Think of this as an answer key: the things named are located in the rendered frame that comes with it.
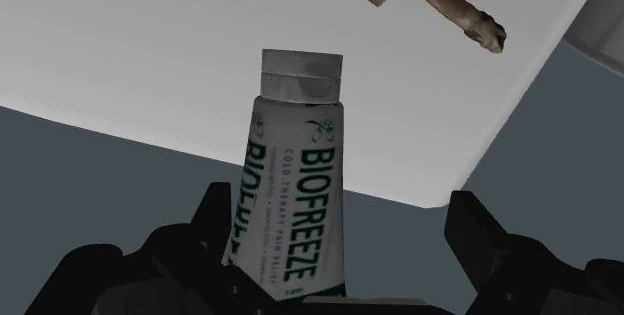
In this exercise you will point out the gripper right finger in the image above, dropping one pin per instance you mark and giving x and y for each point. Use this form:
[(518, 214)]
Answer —
[(507, 265)]

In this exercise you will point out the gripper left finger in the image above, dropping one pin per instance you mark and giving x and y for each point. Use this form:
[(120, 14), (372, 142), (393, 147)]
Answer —
[(190, 260)]

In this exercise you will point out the white tube with green print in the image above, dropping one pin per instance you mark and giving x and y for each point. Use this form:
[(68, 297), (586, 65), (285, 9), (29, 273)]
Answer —
[(292, 182)]

